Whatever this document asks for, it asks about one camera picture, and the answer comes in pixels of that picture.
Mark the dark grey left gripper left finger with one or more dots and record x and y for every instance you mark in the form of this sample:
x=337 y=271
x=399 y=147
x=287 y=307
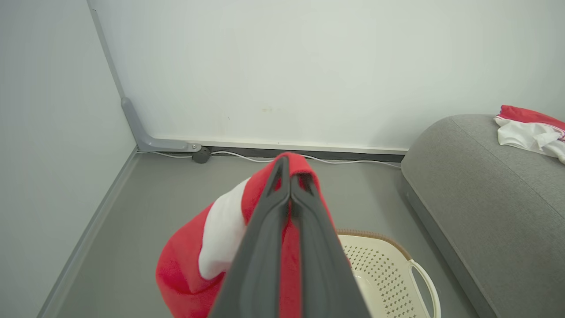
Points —
x=260 y=260

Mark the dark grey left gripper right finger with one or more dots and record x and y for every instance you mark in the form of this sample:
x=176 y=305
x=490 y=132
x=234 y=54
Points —
x=322 y=265

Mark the red fleece garment white patch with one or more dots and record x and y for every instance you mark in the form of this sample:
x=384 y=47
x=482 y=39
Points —
x=194 y=274

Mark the red jersey with white stripes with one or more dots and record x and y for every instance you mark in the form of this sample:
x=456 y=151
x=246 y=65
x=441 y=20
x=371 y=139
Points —
x=529 y=130

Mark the cream perforated laundry basket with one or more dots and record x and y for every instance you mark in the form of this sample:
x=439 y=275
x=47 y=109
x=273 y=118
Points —
x=388 y=274

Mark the black round floor plug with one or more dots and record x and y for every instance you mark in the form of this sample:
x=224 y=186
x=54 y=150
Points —
x=201 y=155

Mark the grey fabric sofa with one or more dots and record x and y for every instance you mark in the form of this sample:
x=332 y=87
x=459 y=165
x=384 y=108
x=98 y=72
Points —
x=494 y=198

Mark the grey corner bracket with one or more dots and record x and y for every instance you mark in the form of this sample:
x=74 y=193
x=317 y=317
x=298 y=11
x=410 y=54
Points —
x=141 y=132

